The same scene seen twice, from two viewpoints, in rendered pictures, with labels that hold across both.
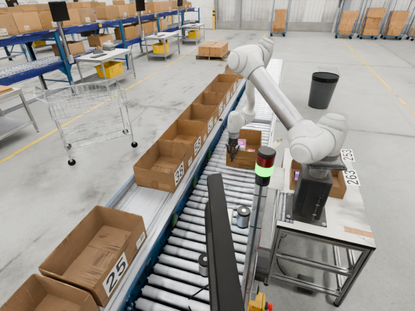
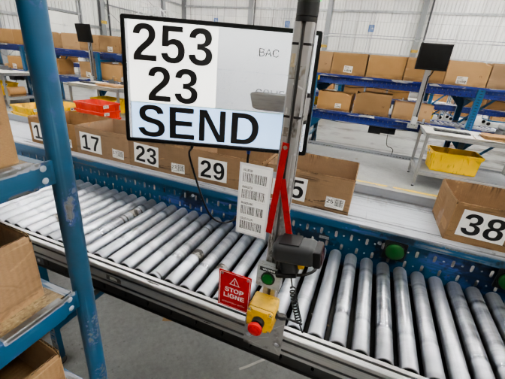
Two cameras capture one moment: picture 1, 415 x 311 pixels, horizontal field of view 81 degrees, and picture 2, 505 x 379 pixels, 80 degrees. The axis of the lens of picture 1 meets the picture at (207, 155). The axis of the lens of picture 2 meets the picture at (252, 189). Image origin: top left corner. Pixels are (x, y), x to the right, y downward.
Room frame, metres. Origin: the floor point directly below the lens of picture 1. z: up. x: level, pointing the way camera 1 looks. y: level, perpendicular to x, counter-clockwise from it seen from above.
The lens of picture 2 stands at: (0.51, -0.85, 1.47)
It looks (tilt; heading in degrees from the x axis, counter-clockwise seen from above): 23 degrees down; 93
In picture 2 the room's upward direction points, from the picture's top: 5 degrees clockwise
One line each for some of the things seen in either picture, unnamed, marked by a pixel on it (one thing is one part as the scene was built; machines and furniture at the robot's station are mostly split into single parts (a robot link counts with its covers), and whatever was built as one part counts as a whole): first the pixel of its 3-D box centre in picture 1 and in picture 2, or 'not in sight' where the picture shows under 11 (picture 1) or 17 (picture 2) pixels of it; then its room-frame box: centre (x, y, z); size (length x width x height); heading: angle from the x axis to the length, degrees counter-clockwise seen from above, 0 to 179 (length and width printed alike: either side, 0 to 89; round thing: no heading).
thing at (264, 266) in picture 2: (254, 289); (269, 275); (0.55, -0.20, 0.95); 0.07 x 0.03 x 0.07; 163
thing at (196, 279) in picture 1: (196, 279); (309, 283); (0.71, 0.07, 0.72); 0.52 x 0.05 x 0.05; 73
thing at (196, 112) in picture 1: (198, 120); not in sight; (2.21, 0.09, 0.96); 0.39 x 0.29 x 0.17; 163
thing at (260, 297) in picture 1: (259, 295); (274, 318); (0.57, -0.23, 0.84); 0.15 x 0.09 x 0.07; 163
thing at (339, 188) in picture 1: (315, 178); not in sight; (1.48, -0.85, 0.80); 0.38 x 0.28 x 0.10; 73
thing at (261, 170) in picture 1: (265, 163); not in sight; (0.56, -0.16, 1.62); 0.05 x 0.05 x 0.06
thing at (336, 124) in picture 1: (329, 133); not in sight; (1.19, -0.69, 1.36); 0.18 x 0.16 x 0.22; 131
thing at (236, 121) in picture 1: (235, 120); not in sight; (1.70, -0.22, 1.19); 0.13 x 0.11 x 0.16; 135
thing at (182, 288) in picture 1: (191, 291); (293, 277); (0.65, 0.09, 0.72); 0.52 x 0.05 x 0.05; 73
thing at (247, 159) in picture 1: (244, 147); not in sight; (1.89, -0.34, 0.83); 0.39 x 0.29 x 0.17; 168
